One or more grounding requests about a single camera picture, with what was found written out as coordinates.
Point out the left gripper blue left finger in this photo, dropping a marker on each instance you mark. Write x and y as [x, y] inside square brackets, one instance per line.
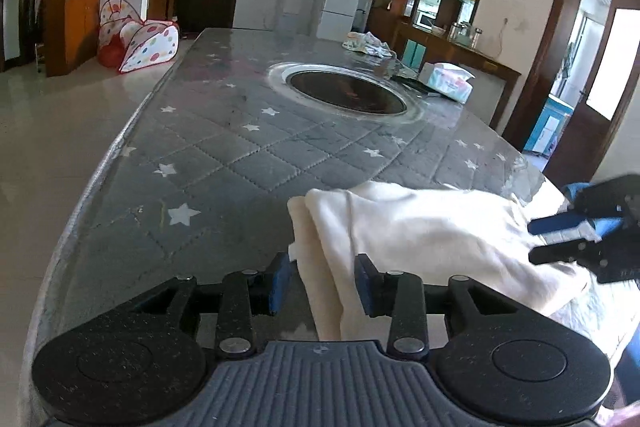
[247, 294]

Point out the black remote on table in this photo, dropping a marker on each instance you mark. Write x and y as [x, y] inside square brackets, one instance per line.
[412, 84]

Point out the tissue pack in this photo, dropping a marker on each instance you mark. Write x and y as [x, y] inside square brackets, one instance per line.
[448, 80]

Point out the round black induction cooktop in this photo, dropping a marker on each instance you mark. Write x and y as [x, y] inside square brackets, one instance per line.
[345, 92]

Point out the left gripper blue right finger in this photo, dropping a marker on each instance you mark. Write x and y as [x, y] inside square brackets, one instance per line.
[399, 296]

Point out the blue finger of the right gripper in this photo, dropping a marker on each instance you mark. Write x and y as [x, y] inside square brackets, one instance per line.
[571, 251]
[561, 221]

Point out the crumpled patterned cloth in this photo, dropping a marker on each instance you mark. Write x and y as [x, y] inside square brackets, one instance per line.
[367, 44]

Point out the wooden console table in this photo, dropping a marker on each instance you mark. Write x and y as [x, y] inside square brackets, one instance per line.
[440, 49]

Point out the cream white garment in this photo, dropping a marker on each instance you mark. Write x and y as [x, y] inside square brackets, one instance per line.
[433, 234]

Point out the polka dot play tent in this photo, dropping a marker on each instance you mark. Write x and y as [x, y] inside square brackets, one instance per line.
[127, 43]

